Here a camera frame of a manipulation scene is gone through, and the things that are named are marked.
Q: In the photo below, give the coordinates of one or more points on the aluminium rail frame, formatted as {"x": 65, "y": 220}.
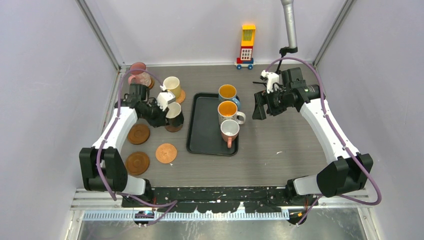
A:
{"x": 98, "y": 206}

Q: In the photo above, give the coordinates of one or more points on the brown wooden saucer near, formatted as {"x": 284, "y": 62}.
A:
{"x": 137, "y": 163}

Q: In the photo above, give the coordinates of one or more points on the brown wooden saucer far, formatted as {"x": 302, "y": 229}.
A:
{"x": 152, "y": 83}

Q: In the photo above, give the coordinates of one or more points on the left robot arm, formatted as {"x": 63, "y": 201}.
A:
{"x": 102, "y": 167}

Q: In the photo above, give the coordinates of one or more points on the woven rattan coaster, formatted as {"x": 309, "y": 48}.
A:
{"x": 166, "y": 153}
{"x": 181, "y": 97}

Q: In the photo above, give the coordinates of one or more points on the yellow mug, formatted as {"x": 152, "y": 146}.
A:
{"x": 172, "y": 84}

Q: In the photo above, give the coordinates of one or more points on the grey metal pole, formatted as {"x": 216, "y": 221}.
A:
{"x": 289, "y": 17}

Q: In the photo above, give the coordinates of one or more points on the black white-inside mug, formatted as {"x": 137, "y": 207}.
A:
{"x": 175, "y": 116}

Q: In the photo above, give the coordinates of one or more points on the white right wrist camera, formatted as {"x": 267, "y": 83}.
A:
{"x": 272, "y": 81}

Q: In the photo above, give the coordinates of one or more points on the black plastic tray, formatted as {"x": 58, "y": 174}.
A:
{"x": 204, "y": 133}

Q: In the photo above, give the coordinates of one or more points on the dusty pink mug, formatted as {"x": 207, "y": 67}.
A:
{"x": 138, "y": 75}

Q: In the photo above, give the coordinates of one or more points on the dark walnut round coaster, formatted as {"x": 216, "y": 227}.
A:
{"x": 173, "y": 129}

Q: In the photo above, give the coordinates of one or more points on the brown wooden saucer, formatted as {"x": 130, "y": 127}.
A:
{"x": 152, "y": 83}
{"x": 138, "y": 134}
{"x": 137, "y": 163}

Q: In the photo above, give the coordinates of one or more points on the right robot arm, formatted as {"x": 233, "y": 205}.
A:
{"x": 343, "y": 173}

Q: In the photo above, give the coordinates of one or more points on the salmon pink mug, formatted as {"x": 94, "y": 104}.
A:
{"x": 229, "y": 131}

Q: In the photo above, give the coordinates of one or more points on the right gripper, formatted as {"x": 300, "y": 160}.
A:
{"x": 261, "y": 98}

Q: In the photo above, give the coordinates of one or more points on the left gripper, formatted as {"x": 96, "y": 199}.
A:
{"x": 160, "y": 119}

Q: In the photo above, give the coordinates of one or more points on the blue orange-inside mug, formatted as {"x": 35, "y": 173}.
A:
{"x": 228, "y": 92}

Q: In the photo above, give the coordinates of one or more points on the white floral orange-inside mug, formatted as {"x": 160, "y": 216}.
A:
{"x": 228, "y": 110}

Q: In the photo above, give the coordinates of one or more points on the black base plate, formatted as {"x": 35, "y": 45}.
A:
{"x": 254, "y": 199}

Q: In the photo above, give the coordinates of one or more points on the colourful toy block tower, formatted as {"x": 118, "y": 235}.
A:
{"x": 245, "y": 58}

